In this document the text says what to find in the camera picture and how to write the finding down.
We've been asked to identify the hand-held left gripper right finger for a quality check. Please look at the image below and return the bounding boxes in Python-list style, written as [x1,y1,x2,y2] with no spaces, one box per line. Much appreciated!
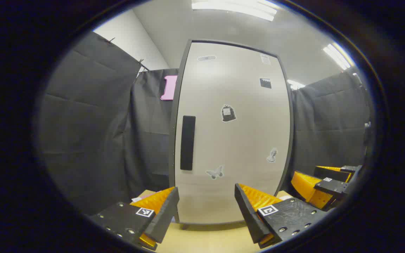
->
[234,183,328,249]

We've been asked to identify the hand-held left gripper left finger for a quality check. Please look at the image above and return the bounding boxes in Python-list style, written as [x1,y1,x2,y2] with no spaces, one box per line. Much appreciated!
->
[90,186,180,251]

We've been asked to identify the dark grey cabinet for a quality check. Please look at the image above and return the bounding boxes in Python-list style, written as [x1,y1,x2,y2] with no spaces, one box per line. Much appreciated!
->
[168,39,294,229]

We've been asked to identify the black cabinet door handle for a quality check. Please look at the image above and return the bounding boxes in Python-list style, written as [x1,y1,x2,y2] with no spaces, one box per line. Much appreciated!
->
[180,115,196,171]

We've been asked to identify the ceiling light panel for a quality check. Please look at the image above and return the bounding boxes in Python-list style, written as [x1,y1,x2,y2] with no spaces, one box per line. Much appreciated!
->
[323,43,351,71]
[191,0,277,22]
[287,79,306,90]

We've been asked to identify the black backdrop cloth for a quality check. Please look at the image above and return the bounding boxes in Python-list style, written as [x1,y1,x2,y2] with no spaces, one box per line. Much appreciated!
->
[38,31,372,215]

